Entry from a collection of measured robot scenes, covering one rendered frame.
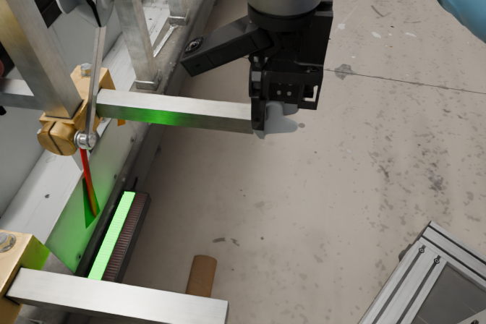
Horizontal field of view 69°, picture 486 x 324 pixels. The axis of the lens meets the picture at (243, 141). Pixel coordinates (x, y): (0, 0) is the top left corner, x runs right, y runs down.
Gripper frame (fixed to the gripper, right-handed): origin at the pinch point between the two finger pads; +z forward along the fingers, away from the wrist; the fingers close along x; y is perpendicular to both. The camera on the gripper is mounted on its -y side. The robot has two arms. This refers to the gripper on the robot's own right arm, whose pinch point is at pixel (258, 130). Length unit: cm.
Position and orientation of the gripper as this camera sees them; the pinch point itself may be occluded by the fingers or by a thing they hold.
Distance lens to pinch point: 51.0
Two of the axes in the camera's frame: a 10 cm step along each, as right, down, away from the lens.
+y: 9.9, 1.1, -1.1
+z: 0.1, 6.4, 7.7
